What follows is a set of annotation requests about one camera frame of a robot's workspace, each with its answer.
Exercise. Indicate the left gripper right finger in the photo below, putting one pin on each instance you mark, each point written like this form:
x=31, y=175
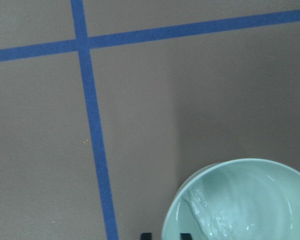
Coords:
x=185, y=236

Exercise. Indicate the pale green bowl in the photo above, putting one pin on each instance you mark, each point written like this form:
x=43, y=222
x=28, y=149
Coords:
x=242, y=199

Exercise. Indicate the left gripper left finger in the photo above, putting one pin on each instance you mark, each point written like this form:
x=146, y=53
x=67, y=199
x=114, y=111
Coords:
x=146, y=236

